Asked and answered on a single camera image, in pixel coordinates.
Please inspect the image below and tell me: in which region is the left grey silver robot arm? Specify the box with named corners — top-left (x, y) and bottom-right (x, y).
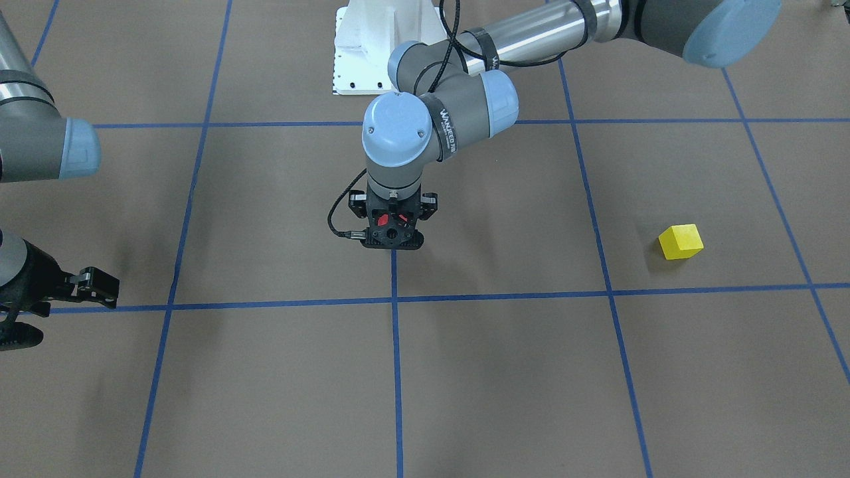
top-left (341, 1), bottom-right (782, 248)

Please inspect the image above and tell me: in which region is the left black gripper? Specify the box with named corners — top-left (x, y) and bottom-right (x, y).
top-left (349, 187), bottom-right (438, 230)

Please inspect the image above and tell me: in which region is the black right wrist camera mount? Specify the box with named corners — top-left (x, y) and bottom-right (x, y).
top-left (1, 302), bottom-right (44, 351)

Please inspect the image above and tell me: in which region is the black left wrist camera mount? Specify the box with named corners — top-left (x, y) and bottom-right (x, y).
top-left (359, 226), bottom-right (424, 250)

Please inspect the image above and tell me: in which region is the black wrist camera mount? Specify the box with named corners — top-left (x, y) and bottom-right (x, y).
top-left (1, 302), bottom-right (44, 351)
top-left (359, 226), bottom-right (424, 250)

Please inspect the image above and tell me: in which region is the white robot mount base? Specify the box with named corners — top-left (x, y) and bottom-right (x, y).
top-left (332, 1), bottom-right (446, 95)

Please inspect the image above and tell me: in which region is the yellow wooden cube block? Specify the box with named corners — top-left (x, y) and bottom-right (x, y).
top-left (658, 224), bottom-right (705, 260)

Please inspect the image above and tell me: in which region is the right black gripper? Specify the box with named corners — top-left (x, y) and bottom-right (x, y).
top-left (7, 241), bottom-right (121, 313)

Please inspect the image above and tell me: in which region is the right grey silver robot arm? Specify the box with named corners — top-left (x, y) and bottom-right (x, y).
top-left (1, 19), bottom-right (120, 317)

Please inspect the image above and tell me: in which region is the red wooden cube block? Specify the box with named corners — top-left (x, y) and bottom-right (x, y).
top-left (375, 212), bottom-right (408, 228)

